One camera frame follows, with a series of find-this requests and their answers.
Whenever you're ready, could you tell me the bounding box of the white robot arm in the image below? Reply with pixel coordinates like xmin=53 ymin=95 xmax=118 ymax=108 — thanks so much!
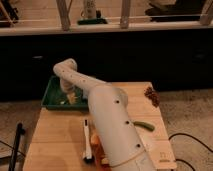
xmin=53 ymin=58 xmax=156 ymax=171

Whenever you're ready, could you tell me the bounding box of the black pole stand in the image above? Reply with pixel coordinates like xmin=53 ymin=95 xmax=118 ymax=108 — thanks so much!
xmin=8 ymin=123 xmax=25 ymax=171

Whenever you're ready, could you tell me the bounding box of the orange fruit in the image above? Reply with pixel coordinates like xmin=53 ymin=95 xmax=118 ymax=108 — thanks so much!
xmin=90 ymin=134 xmax=100 ymax=146

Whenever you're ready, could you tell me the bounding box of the black cable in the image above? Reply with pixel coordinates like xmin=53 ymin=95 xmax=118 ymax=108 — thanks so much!
xmin=168 ymin=132 xmax=213 ymax=171

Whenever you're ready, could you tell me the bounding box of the white mug on green base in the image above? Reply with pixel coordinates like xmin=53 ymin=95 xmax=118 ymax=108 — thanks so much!
xmin=77 ymin=0 xmax=107 ymax=25

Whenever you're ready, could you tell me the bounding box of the green chili pepper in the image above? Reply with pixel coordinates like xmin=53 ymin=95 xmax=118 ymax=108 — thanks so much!
xmin=133 ymin=121 xmax=155 ymax=132

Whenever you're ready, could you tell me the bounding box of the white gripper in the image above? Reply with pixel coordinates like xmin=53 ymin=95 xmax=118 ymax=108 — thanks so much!
xmin=60 ymin=79 xmax=77 ymax=103

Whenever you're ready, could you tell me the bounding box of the brown grape bunch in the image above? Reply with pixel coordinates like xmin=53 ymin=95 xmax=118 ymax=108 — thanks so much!
xmin=144 ymin=87 xmax=160 ymax=107

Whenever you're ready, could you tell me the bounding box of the green plastic tray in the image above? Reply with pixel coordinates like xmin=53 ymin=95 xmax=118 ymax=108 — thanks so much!
xmin=41 ymin=76 xmax=88 ymax=110

